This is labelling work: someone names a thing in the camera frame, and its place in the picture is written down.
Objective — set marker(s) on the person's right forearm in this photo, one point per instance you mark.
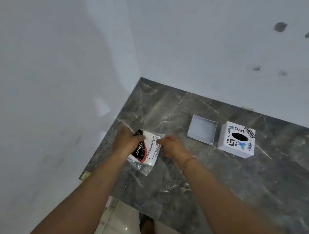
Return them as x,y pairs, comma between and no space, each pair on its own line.
217,197

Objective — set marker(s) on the yellowish tape patch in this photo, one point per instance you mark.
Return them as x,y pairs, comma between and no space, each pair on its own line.
85,176

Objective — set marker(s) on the person's left hand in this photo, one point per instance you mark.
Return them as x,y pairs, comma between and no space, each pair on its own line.
125,142

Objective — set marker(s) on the person's left forearm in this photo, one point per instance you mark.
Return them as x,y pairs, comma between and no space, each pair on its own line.
87,192

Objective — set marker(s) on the white tissue box base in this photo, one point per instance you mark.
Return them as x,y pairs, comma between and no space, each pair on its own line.
201,127

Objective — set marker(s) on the person's right hand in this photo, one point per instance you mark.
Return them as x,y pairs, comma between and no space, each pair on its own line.
172,148

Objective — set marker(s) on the clear Dove tissue wrapper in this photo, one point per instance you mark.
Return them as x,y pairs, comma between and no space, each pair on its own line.
141,150

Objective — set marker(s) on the white stickered tissue box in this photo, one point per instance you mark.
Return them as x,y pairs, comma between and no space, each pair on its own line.
237,144

